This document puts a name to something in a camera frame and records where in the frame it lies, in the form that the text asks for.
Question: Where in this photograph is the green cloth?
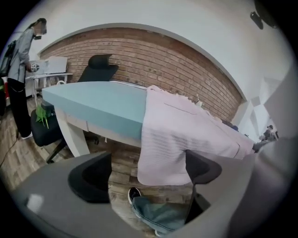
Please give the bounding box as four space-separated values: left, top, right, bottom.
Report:
35 103 50 130

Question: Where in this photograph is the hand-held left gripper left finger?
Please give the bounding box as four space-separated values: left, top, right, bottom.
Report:
67 152 113 205

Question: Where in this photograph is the black floor cable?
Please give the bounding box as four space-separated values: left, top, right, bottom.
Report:
0 133 22 168

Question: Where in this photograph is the white desk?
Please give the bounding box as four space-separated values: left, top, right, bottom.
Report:
25 73 74 99

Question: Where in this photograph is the black high-back office chair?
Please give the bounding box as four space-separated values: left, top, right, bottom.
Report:
77 53 120 83

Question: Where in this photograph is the person's jeans leg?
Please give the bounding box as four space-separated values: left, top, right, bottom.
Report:
131 196 194 237

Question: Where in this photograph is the person's black shoe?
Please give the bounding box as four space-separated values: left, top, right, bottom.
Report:
127 187 142 205

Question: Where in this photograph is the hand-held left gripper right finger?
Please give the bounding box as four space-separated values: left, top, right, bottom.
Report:
184 150 222 225

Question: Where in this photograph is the white box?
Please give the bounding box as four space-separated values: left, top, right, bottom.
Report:
47 56 68 74

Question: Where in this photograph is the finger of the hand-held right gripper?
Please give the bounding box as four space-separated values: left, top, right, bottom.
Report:
252 140 271 153

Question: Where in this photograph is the white table frame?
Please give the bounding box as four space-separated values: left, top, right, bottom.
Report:
54 107 142 158

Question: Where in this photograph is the pink clothing item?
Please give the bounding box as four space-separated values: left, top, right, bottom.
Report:
137 85 256 186

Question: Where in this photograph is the teal table pad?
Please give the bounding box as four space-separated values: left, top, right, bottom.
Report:
41 80 150 138

